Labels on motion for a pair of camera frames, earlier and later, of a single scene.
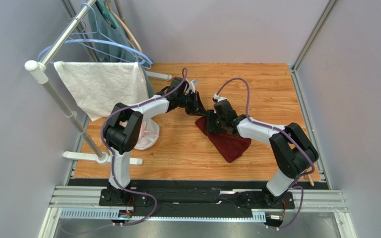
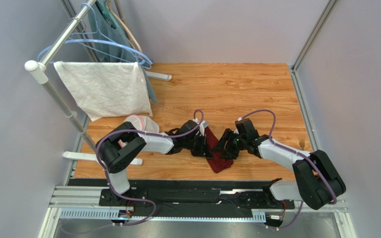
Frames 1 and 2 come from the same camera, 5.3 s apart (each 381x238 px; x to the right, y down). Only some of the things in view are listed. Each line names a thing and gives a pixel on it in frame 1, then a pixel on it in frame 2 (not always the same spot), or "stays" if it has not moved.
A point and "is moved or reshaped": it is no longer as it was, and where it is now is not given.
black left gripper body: (189, 102) -> (196, 146)
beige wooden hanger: (125, 25) stays
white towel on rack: (98, 87) stays
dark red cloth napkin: (230, 147) is moved or reshaped
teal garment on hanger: (112, 44) stays
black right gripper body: (215, 124) -> (227, 145)
